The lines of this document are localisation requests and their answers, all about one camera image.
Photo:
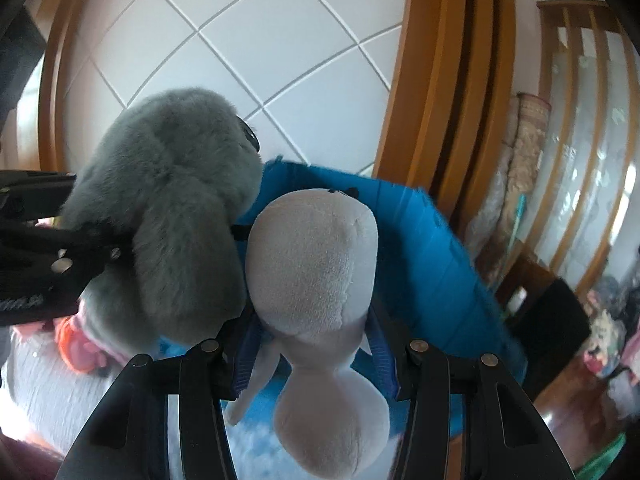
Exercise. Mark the green cloth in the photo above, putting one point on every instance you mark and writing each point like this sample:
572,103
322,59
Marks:
605,462

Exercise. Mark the blue plastic storage crate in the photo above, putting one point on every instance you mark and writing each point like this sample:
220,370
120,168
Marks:
425,260

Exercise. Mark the grey furry plush toy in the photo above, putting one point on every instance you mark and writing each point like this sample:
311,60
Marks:
175,185

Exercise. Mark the pile of colourful clothes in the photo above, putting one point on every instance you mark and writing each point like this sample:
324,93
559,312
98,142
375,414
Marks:
605,340

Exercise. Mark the white long plush toy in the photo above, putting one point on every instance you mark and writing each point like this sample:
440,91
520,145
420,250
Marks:
310,260

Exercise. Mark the wood-framed white padded headboard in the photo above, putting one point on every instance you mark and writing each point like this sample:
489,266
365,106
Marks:
250,35

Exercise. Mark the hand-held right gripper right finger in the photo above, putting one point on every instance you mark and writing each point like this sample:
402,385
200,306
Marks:
385,360

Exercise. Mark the white bottle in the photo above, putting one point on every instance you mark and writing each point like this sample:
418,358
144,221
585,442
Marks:
517,302

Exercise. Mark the pink pig plush orange dress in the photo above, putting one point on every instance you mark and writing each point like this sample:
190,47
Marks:
75,345

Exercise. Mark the rolled patterned rug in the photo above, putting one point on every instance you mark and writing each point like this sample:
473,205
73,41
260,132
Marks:
530,135

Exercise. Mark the wooden slatted glass partition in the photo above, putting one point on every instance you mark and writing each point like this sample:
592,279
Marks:
597,25

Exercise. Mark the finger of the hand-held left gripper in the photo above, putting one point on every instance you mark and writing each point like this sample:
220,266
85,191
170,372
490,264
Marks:
30,192
60,255

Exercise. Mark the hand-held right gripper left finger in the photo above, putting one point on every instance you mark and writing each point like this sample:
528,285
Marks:
245,360

